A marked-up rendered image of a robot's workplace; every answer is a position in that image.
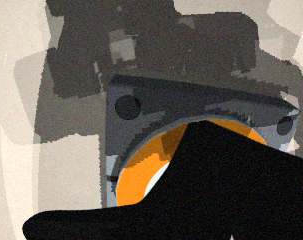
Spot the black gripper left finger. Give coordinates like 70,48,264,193
22,121,236,240

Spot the orange round plate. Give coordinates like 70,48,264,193
115,115,267,207

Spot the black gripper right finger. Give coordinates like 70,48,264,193
198,120,303,240

